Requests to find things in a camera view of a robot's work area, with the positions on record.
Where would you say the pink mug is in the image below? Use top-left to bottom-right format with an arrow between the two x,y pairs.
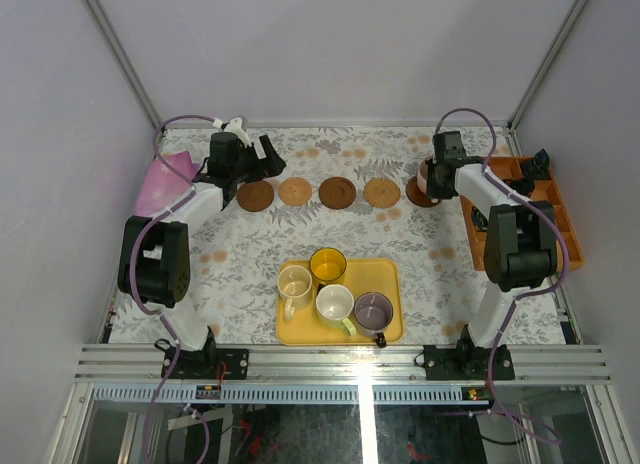
416,158 -> 433,200

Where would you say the woven rattan coaster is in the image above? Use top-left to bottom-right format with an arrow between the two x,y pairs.
363,178 -> 401,209
278,177 -> 313,207

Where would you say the dark wooden coaster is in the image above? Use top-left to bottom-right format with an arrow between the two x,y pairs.
318,177 -> 356,210
405,177 -> 440,208
236,180 -> 274,212

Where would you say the purple mug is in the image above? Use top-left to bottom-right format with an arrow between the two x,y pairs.
353,292 -> 394,342

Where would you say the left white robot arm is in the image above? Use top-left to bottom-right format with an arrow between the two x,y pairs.
118,131 -> 286,379

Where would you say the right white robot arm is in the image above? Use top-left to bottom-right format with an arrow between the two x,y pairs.
426,131 -> 559,379

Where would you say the yellow glass cup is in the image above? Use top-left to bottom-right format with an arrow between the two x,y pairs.
309,248 -> 347,285

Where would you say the purple snowflake cloth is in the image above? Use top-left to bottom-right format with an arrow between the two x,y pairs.
134,151 -> 199,217

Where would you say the black item left compartment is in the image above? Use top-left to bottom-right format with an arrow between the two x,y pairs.
471,207 -> 488,232

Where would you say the black item compartment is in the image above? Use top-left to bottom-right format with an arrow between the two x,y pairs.
504,178 -> 535,198
520,149 -> 551,181
471,207 -> 488,232

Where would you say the black item top compartment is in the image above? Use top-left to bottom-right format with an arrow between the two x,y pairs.
520,149 -> 551,181

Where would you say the orange compartment organizer tray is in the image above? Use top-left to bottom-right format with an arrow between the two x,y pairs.
460,156 -> 584,271

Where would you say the cream mug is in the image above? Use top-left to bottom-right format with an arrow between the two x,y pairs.
277,265 -> 313,322

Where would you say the yellow serving tray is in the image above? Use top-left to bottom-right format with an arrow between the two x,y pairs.
276,258 -> 404,346

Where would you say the small black clip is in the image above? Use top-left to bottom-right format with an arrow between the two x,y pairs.
375,333 -> 387,349

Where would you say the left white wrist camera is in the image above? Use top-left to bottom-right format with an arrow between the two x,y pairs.
213,116 -> 251,147

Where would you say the white green-handled mug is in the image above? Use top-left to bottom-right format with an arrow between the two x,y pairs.
315,284 -> 357,337

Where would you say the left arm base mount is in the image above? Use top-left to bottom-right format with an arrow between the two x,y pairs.
154,330 -> 250,381

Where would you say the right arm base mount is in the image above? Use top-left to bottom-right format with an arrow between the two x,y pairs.
421,325 -> 515,381

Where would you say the blue slotted cable duct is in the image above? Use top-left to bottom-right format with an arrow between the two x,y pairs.
94,384 -> 463,405

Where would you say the aluminium frame rail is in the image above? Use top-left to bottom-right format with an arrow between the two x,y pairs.
73,344 -> 612,386

